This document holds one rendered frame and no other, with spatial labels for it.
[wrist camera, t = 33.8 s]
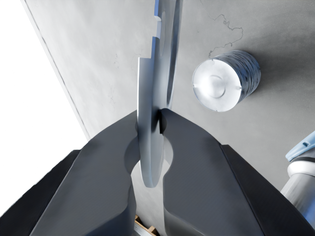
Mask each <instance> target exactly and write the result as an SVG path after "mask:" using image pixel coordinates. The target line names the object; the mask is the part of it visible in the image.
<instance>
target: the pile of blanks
mask: <svg viewBox="0 0 315 236"><path fill-rule="evenodd" d="M210 59H211V60H212V61H213V60H214V59H218V60H221V61H224V62H226V63H227V64H229V65H230V66H231V67H232V68H233V69H234V70H235V71H236V73H237V74H238V76H239V78H240V82H241V87H240V89H241V95H240V99H239V101H238V102H237V104H238V103H240V102H241V101H242V100H243V99H245V98H246V97H247V96H249V95H250V94H251V93H252V92H254V91H255V89H256V88H257V87H258V85H259V82H260V79H261V70H259V69H260V66H259V64H258V62H257V61H256V59H255V58H254V57H253V56H252V55H251V54H249V53H248V52H245V51H241V50H232V51H229V52H225V53H223V54H220V55H218V56H215V57H213V58H210ZM210 59H208V60H210ZM237 104H236V105H237ZM236 105H235V106H236Z"/></svg>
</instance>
